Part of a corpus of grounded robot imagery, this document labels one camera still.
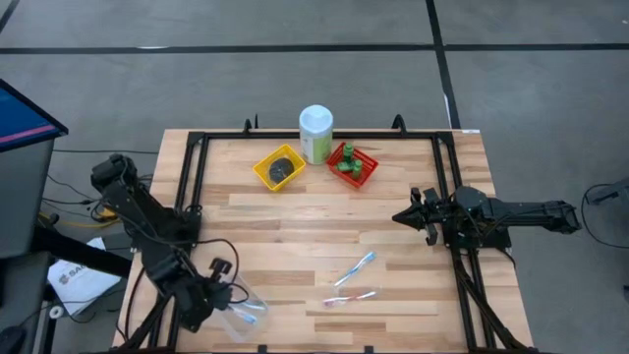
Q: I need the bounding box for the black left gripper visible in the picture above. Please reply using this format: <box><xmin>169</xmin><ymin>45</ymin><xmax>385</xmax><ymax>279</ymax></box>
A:
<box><xmin>169</xmin><ymin>258</ymin><xmax>235</xmax><ymax>333</ymax></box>

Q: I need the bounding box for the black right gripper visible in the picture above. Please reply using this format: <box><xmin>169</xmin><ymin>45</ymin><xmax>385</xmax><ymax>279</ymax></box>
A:
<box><xmin>391</xmin><ymin>186</ymin><xmax>446</xmax><ymax>247</ymax></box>

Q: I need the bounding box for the red toothbrush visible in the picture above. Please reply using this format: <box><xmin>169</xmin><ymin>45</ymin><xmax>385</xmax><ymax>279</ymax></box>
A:
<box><xmin>321</xmin><ymin>287</ymin><xmax>383</xmax><ymax>309</ymax></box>

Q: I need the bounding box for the black round bagged item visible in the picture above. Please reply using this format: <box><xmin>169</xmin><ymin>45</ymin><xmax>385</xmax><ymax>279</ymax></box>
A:
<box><xmin>267</xmin><ymin>156</ymin><xmax>297</xmax><ymax>187</ymax></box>

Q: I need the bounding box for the clear plastic container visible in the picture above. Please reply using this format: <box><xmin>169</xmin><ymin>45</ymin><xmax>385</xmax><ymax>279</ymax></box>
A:
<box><xmin>210</xmin><ymin>271</ymin><xmax>271</xmax><ymax>344</ymax></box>

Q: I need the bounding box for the red plastic basket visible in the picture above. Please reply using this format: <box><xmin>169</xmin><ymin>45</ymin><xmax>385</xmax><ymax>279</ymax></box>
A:
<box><xmin>325</xmin><ymin>142</ymin><xmax>380</xmax><ymax>191</ymax></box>

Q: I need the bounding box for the white green wipes canister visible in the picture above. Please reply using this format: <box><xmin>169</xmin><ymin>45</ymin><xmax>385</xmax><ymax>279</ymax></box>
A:
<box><xmin>298</xmin><ymin>103</ymin><xmax>334</xmax><ymax>166</ymax></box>

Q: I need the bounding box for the yellow plastic basket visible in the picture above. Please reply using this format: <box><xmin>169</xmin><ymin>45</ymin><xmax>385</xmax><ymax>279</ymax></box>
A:
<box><xmin>252</xmin><ymin>143</ymin><xmax>308</xmax><ymax>193</ymax></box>

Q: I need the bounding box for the white printed paper sheet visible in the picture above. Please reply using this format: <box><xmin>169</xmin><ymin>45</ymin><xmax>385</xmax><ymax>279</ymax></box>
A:
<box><xmin>47</xmin><ymin>237</ymin><xmax>123</xmax><ymax>316</ymax></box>

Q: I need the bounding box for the black desk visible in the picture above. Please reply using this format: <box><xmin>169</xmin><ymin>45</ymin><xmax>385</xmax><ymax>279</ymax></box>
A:
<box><xmin>0</xmin><ymin>228</ymin><xmax>134</xmax><ymax>354</ymax></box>

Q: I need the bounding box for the grey floor device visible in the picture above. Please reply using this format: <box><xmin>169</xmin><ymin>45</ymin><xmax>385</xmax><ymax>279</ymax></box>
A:
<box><xmin>587</xmin><ymin>176</ymin><xmax>629</xmax><ymax>206</ymax></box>

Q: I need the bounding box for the large computer monitor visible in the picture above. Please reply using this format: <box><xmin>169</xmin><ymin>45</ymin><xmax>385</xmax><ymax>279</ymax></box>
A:
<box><xmin>0</xmin><ymin>78</ymin><xmax>69</xmax><ymax>260</ymax></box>

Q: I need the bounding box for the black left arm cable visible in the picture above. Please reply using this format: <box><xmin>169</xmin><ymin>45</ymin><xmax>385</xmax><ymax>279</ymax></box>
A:
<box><xmin>194</xmin><ymin>237</ymin><xmax>251</xmax><ymax>305</ymax></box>

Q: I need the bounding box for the black aluminium table frame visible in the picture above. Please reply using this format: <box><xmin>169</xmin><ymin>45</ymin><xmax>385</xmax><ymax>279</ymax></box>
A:
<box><xmin>115</xmin><ymin>128</ymin><xmax>542</xmax><ymax>354</ymax></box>

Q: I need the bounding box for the yellow cable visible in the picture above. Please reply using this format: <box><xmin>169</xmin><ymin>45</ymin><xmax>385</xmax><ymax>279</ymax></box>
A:
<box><xmin>38</xmin><ymin>206</ymin><xmax>124</xmax><ymax>230</ymax></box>

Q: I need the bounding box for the black floor cable loop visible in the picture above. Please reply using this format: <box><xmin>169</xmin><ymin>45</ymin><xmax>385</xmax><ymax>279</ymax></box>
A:
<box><xmin>581</xmin><ymin>183</ymin><xmax>629</xmax><ymax>250</ymax></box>

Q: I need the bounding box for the black straight floor cable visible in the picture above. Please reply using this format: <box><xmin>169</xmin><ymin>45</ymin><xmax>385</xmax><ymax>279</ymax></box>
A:
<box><xmin>52</xmin><ymin>148</ymin><xmax>159</xmax><ymax>155</ymax></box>

